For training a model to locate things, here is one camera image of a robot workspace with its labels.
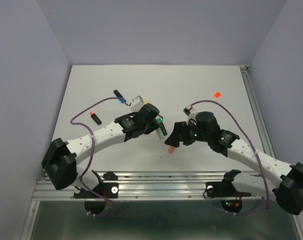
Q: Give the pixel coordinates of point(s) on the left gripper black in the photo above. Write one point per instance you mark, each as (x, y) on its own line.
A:
(153, 127)

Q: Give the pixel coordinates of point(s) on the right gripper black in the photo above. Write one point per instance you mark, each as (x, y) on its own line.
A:
(177, 134)

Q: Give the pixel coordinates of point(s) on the pastel green highlighter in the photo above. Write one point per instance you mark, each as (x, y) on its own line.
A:
(159, 130)

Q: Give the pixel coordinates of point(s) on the black highlighter blue cap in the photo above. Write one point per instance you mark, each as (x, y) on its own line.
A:
(119, 96)

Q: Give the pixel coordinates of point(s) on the black highlighter orange tip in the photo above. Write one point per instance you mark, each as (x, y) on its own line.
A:
(95, 118)

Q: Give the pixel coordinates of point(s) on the orange pen cap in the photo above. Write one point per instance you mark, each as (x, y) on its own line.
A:
(217, 94)

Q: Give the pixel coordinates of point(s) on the black highlighter green cap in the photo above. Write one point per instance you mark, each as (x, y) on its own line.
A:
(163, 129)

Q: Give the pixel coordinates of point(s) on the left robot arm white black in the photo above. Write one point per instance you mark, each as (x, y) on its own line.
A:
(63, 158)

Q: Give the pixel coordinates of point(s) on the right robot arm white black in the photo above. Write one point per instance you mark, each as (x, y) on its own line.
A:
(287, 193)

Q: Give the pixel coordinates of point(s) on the grey highlighter orange cap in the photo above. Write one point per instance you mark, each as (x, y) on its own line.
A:
(171, 149)

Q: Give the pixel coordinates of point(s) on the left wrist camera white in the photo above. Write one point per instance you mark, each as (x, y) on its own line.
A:
(136, 104)

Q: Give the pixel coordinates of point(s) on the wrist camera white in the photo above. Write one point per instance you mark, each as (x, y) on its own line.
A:
(136, 104)
(190, 112)

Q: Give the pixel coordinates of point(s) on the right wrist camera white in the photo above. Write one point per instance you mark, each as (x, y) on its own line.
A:
(190, 112)

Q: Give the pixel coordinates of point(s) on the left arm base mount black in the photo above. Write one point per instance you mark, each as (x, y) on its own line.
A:
(107, 186)

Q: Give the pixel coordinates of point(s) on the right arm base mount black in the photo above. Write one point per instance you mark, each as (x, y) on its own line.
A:
(221, 189)

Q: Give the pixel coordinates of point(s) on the aluminium right rail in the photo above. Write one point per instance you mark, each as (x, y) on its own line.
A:
(254, 100)

